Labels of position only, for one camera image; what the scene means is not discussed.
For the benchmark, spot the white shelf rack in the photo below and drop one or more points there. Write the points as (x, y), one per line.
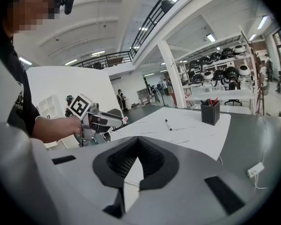
(224, 94)

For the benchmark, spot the white partition board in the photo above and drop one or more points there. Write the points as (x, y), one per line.
(61, 83)

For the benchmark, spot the black marker pen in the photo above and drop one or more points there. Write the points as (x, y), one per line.
(168, 125)

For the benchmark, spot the person's left forearm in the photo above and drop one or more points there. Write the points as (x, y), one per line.
(51, 130)

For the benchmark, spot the black balcony railing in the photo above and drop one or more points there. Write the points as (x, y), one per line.
(142, 32)

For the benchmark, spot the person's left hand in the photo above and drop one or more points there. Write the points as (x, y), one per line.
(76, 128)

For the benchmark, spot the black head camera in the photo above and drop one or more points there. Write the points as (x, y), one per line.
(69, 2)

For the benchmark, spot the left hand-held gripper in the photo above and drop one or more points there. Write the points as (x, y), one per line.
(80, 107)

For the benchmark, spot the black office chair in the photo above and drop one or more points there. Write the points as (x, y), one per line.
(233, 102)

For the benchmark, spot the white marble table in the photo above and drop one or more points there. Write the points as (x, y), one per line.
(189, 135)

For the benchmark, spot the white power strip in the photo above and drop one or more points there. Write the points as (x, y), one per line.
(255, 169)

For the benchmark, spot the row of black white helmets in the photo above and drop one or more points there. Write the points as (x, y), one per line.
(220, 74)

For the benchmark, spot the ceiling strip light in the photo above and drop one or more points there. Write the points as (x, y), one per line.
(210, 37)
(262, 22)

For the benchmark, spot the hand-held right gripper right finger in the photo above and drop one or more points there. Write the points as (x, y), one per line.
(189, 177)

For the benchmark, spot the red pen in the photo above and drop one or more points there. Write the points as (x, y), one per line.
(215, 101)
(210, 101)

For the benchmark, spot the wooden easel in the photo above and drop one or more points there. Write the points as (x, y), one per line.
(257, 83)

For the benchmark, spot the black floor stand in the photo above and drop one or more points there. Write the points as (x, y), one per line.
(163, 95)

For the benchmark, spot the grey low shelf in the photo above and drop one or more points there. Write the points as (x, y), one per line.
(145, 96)

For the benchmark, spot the dark square pen holder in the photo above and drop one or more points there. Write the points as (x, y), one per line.
(209, 115)

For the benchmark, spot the white cube shelf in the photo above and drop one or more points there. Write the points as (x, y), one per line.
(49, 107)

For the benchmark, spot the person's head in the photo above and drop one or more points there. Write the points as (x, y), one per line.
(30, 8)

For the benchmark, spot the grey padded chair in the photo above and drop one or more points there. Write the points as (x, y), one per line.
(114, 113)

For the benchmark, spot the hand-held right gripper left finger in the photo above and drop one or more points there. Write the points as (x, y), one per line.
(84, 184)

